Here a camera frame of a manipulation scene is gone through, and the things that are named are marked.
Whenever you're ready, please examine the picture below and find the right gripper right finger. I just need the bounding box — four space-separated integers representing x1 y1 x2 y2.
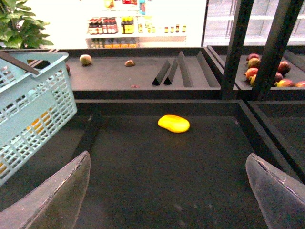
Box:
245 154 305 229

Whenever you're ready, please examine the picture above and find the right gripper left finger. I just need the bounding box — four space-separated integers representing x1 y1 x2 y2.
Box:
0 151 91 229

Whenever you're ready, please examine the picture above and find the light blue plastic basket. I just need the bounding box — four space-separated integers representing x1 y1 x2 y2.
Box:
0 52 77 185

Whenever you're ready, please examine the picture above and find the yellow mango on shelf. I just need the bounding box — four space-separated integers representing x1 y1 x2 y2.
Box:
157 114 190 133

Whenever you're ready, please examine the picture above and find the black produce display stand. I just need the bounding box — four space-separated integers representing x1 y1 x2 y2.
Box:
0 0 305 229

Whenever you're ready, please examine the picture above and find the green round fruit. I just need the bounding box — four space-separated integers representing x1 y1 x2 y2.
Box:
79 54 92 66

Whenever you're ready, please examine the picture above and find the brown half fruit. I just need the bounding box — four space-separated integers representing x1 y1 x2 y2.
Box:
124 60 135 67

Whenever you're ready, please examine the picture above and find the green potted plant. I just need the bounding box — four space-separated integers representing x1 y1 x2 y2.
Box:
0 0 53 49

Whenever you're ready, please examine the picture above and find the white grocery shelf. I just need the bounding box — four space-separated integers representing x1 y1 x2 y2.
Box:
85 0 187 49

